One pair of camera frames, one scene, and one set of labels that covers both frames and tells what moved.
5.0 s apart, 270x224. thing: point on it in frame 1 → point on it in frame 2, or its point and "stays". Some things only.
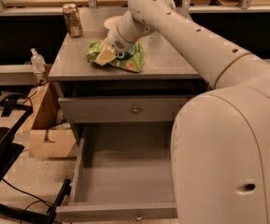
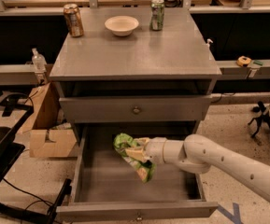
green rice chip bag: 135,63 → 134,153
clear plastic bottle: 37,60 stays
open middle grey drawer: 121,171 stays
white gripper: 115,42 → 154,150
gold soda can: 73,20 stays
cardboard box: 48,139 stays
